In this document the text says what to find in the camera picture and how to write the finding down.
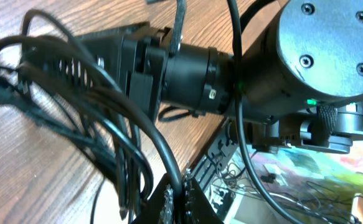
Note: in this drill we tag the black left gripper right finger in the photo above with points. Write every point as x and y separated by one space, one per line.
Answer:
195 207

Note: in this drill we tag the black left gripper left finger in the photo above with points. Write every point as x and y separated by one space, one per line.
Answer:
160 206

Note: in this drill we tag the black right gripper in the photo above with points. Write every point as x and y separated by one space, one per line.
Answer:
133 56

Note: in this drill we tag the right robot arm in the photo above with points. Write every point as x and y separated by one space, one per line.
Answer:
301 81

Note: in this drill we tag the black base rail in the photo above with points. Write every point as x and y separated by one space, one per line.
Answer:
217 153

